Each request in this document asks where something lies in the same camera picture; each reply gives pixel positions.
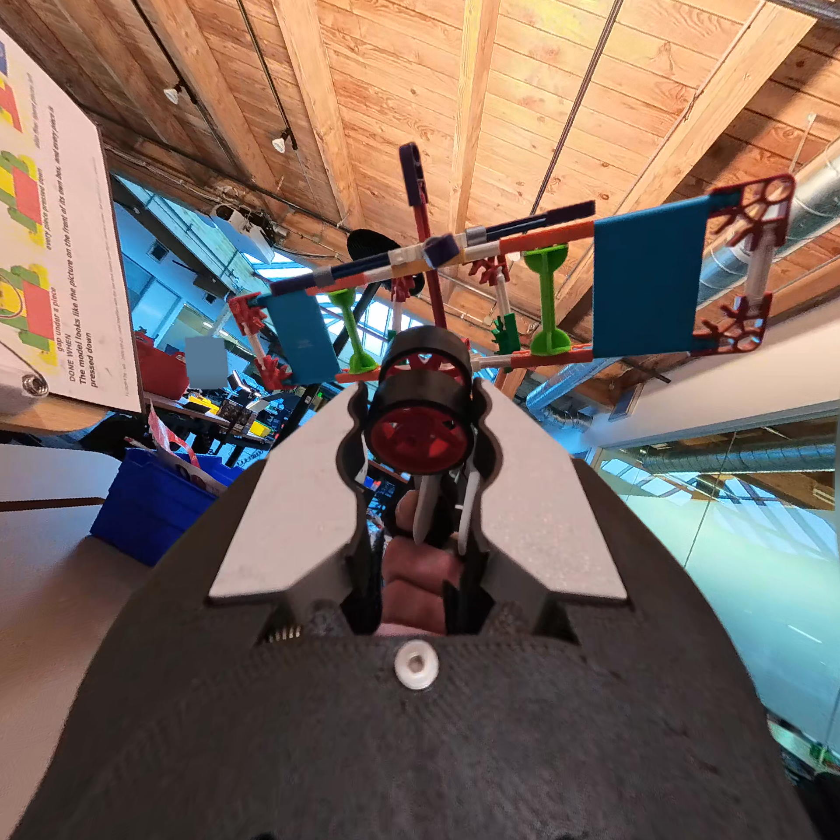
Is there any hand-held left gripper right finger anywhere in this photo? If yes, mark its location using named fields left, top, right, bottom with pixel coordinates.
left=445, top=379, right=630, bottom=634

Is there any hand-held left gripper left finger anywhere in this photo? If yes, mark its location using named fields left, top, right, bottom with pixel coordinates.
left=207, top=382, right=386, bottom=634

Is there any colourful construction toy model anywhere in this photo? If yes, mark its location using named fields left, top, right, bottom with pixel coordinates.
left=226, top=141, right=798, bottom=395

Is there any blue plastic bin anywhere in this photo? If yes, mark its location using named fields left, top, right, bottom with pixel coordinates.
left=90, top=446, right=245, bottom=568

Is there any red container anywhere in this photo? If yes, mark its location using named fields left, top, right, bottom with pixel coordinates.
left=134, top=330, right=191, bottom=401

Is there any printed instruction sheet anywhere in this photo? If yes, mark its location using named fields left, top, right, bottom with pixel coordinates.
left=0, top=26, right=143, bottom=414

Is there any silver ceiling duct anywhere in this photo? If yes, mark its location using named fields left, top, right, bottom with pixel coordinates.
left=696, top=151, right=840, bottom=308
left=525, top=357, right=627, bottom=421

